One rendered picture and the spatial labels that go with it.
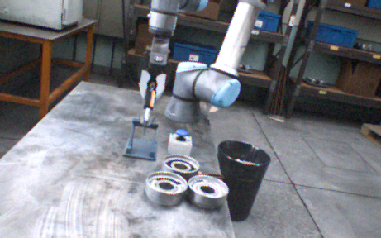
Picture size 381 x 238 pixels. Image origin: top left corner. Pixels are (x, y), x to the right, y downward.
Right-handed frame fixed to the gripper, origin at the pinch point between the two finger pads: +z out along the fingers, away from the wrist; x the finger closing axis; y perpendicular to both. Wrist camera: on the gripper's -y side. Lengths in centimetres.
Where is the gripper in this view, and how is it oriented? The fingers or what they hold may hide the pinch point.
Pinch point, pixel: (150, 97)
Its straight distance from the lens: 107.8
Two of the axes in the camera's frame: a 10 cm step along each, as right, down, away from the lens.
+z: -1.9, 9.2, 3.5
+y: -0.3, -3.6, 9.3
